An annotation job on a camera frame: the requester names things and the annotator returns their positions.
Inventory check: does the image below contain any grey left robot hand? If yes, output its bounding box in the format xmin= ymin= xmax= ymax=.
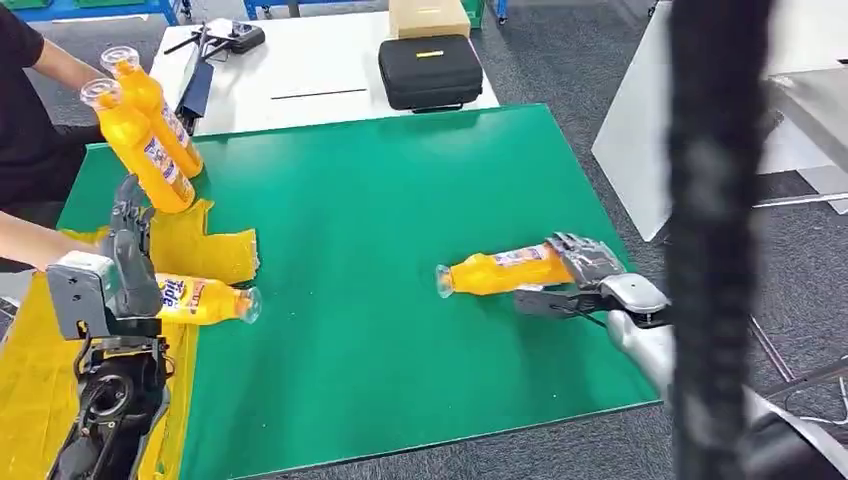
xmin=99 ymin=173 xmax=164 ymax=321

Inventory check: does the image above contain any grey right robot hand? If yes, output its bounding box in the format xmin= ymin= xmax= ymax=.
xmin=513 ymin=231 xmax=627 ymax=321

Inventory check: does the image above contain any orange drink bottle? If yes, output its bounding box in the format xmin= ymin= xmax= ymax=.
xmin=80 ymin=78 xmax=197 ymax=215
xmin=155 ymin=273 xmax=264 ymax=327
xmin=435 ymin=243 xmax=576 ymax=299
xmin=99 ymin=45 xmax=205 ymax=180

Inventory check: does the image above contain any white panel board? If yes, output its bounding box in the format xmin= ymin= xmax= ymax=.
xmin=591 ymin=0 xmax=848 ymax=244

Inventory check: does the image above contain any dark blue pouch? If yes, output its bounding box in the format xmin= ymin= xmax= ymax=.
xmin=174 ymin=46 xmax=217 ymax=136

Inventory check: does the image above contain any person at table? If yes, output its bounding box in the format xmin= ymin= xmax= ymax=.
xmin=0 ymin=3 xmax=111 ymax=273

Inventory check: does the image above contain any green table mat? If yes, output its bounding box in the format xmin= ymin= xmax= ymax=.
xmin=56 ymin=103 xmax=661 ymax=480

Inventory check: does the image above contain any black zip case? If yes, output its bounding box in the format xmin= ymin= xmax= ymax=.
xmin=378 ymin=34 xmax=485 ymax=115

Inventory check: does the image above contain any thin black strip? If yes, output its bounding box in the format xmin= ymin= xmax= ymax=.
xmin=270 ymin=87 xmax=368 ymax=101

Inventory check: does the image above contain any black remote controller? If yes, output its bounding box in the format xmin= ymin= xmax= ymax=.
xmin=163 ymin=17 xmax=268 ymax=58

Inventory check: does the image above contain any white table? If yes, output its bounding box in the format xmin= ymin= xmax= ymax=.
xmin=148 ymin=9 xmax=502 ymax=138

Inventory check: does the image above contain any grey metal plate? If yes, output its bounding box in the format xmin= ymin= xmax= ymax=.
xmin=761 ymin=66 xmax=848 ymax=175

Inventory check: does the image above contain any cardboard box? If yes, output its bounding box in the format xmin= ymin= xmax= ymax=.
xmin=388 ymin=0 xmax=473 ymax=40

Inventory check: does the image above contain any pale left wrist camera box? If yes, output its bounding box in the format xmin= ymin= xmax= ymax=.
xmin=46 ymin=250 xmax=125 ymax=341

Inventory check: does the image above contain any thick black braided cable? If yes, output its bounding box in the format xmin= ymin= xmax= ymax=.
xmin=664 ymin=0 xmax=778 ymax=480

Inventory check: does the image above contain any blue rack frame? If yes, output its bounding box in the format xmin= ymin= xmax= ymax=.
xmin=0 ymin=0 xmax=185 ymax=26
xmin=243 ymin=0 xmax=510 ymax=22

